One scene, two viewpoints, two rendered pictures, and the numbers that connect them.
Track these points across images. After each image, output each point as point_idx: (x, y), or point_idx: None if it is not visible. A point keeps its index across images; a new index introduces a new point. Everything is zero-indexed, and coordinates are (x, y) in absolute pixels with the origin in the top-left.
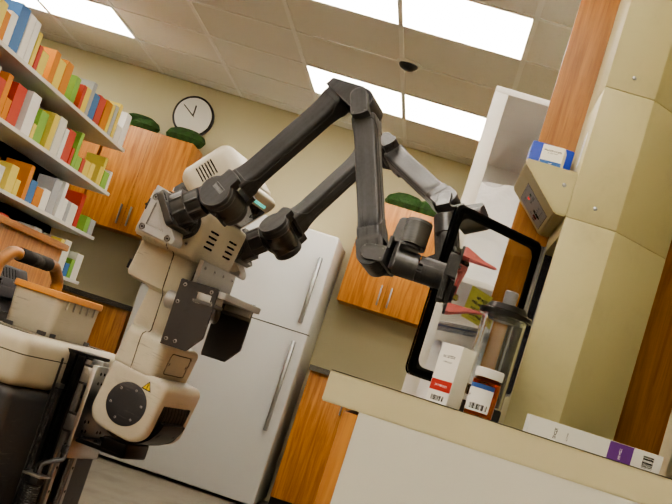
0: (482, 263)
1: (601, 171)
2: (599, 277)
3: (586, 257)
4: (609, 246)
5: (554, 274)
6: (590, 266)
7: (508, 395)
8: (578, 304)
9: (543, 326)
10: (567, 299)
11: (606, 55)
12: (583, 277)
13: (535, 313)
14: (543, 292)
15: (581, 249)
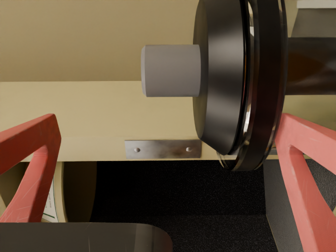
0: (10, 135)
1: None
2: (73, 83)
3: (34, 99)
4: (14, 83)
5: (73, 128)
6: (52, 93)
7: (335, 203)
8: (129, 93)
9: (193, 122)
10: (124, 105)
11: None
12: (75, 96)
13: (170, 145)
14: (119, 135)
15: (16, 107)
